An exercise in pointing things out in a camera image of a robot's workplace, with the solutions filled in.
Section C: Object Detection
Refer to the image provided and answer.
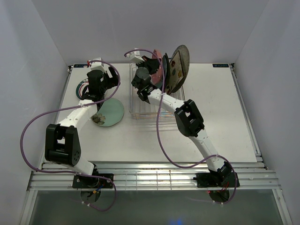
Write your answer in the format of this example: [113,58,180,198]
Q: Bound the teal square plate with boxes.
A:
[161,54,168,90]

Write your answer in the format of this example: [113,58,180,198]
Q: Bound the pink dotted plate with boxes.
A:
[150,49,163,85]

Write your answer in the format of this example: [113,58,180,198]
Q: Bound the cream floral square plate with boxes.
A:
[165,52,183,94]

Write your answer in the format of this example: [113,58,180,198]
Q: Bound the speckled round plate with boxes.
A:
[172,45,190,93]

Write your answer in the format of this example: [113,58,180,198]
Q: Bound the wire dish rack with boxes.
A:
[129,63,185,124]

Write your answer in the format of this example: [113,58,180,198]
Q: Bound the black floral square plate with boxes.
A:
[164,53,170,92]

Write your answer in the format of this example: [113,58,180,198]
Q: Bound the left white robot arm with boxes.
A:
[45,66,120,188]

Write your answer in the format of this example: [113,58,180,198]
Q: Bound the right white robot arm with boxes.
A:
[131,56,239,187]

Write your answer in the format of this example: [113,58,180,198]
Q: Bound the white plate green rim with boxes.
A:
[75,78,89,99]

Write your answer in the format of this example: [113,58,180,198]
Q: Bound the left blue table label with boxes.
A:
[73,64,88,68]

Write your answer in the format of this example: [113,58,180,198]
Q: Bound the blue table label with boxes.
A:
[73,64,88,68]
[212,63,229,68]

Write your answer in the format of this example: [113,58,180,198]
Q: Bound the mint green flower plate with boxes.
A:
[91,98,124,127]

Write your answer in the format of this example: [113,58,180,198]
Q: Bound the right blue table label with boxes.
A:
[212,63,229,68]

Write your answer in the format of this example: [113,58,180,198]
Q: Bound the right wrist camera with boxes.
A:
[124,48,144,64]

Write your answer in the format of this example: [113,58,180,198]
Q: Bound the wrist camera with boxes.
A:
[87,57,105,73]
[124,48,144,64]

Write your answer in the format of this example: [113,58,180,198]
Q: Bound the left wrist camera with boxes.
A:
[87,57,105,73]

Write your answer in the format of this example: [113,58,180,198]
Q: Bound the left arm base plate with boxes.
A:
[72,175,113,189]

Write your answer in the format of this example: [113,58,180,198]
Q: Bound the aluminium frame rails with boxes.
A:
[27,63,282,192]

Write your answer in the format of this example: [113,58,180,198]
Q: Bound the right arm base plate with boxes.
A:
[193,172,240,188]

